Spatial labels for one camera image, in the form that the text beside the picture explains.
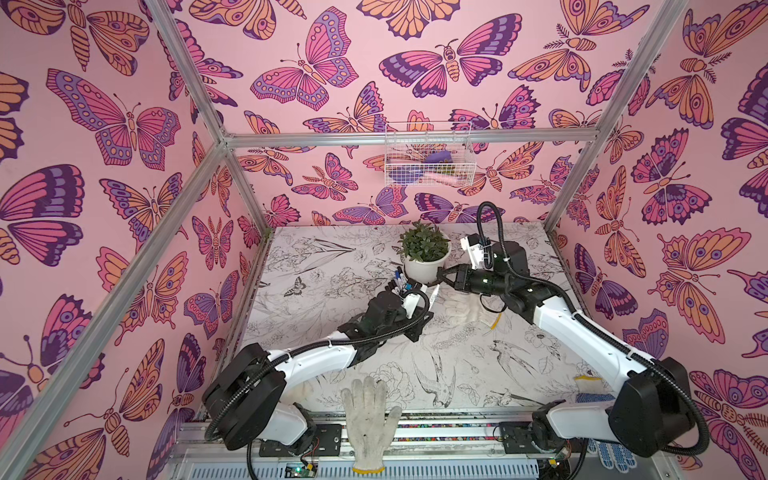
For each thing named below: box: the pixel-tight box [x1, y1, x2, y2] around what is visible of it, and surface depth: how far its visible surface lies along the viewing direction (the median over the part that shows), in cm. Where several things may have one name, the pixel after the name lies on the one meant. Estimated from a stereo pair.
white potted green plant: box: [396, 219, 452, 284], surface depth 94 cm
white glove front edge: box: [341, 376, 402, 474], surface depth 78 cm
